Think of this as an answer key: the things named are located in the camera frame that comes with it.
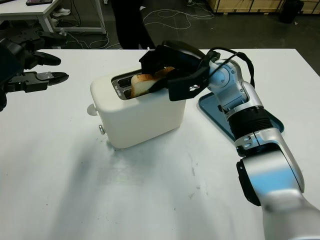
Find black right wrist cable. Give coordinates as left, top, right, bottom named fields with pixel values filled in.
left=206, top=47, right=256, bottom=87

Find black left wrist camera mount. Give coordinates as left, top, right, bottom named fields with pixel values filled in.
left=0, top=39, right=27, bottom=85

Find slice of toast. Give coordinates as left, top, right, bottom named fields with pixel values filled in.
left=130, top=66, right=176, bottom=99

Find white toaster lever knob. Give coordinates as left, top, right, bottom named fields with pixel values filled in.
left=86, top=104, right=99, bottom=117

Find white sneaker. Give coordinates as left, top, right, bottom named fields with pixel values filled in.
left=51, top=7, right=72, bottom=18

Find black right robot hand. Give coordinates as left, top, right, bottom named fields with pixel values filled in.
left=138, top=39, right=207, bottom=93

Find white desk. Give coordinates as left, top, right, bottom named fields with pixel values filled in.
left=0, top=0, right=107, bottom=35

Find wooden crate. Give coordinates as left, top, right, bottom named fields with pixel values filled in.
left=211, top=0, right=320, bottom=15

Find white cable on floor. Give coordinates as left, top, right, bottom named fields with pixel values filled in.
left=143, top=8, right=216, bottom=32

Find white two-slot toaster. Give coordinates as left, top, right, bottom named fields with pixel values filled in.
left=86, top=69, right=187, bottom=150

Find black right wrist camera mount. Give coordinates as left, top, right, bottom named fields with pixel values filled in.
left=166, top=59, right=210, bottom=102

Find black tablet device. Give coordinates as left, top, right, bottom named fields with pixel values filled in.
left=25, top=0, right=54, bottom=6

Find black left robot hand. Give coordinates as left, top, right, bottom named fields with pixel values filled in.
left=0, top=28, right=70, bottom=112

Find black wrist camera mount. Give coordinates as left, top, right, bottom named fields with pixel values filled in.
left=0, top=39, right=27, bottom=85
left=166, top=59, right=210, bottom=102

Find teal rectangular tray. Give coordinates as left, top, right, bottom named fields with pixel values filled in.
left=198, top=92, right=286, bottom=141

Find black bin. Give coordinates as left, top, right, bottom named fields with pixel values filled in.
left=278, top=0, right=305, bottom=25

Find person in black trousers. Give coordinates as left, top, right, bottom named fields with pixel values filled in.
left=113, top=0, right=157, bottom=50

